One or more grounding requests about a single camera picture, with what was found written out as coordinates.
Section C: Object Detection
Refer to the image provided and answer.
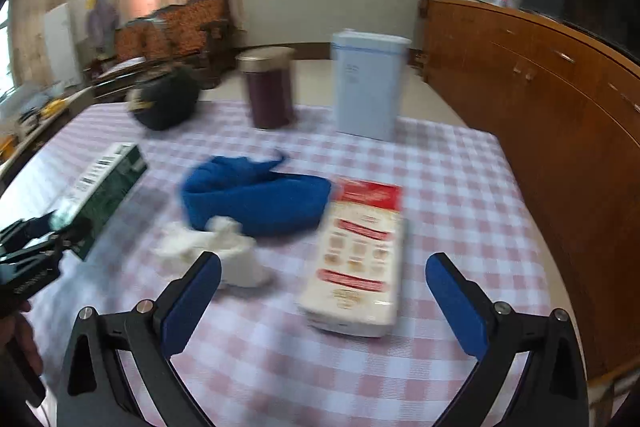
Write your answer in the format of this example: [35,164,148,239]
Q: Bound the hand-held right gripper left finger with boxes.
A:
[56,251,223,427]

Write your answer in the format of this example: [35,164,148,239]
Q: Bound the white standing air conditioner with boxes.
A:
[42,3,81,86]

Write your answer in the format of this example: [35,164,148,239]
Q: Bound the maroon round canister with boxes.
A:
[236,47,297,130]

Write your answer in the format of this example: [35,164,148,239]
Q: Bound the beige plain curtain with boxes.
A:
[10,0,69,88]

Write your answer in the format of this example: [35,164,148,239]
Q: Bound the blue towel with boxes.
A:
[180,150,334,238]

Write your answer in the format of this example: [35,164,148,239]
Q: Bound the green cardboard box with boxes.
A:
[50,143,149,262]

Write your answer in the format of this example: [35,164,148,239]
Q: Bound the person's left hand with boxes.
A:
[0,301,45,380]

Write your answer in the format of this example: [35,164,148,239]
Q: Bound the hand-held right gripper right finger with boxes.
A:
[425,252,591,427]

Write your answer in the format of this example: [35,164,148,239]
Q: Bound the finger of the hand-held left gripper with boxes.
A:
[49,223,97,255]
[0,217,54,245]

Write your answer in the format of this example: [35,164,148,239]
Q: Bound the cluttered side counter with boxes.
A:
[0,84,96,188]

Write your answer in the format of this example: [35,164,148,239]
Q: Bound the wooden upholstered sofa bench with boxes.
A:
[92,0,239,100]

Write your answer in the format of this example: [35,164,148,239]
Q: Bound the grey hanging jacket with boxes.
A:
[85,0,119,54]

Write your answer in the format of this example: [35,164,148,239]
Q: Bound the white rectangular tin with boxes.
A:
[331,29,412,142]

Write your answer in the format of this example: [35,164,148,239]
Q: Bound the pink checkered tablecloth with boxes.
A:
[0,99,551,427]

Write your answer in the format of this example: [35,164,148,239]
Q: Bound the black iron teapot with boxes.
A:
[125,62,201,131]

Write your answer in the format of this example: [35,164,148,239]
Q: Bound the brown wooden sideboard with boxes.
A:
[425,0,640,381]

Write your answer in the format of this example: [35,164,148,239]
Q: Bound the wooden chair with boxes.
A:
[587,369,640,427]

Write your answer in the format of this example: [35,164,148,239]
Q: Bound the red and white box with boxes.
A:
[296,177,407,339]

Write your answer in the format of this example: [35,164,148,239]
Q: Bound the white crumpled tissue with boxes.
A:
[150,215,276,291]

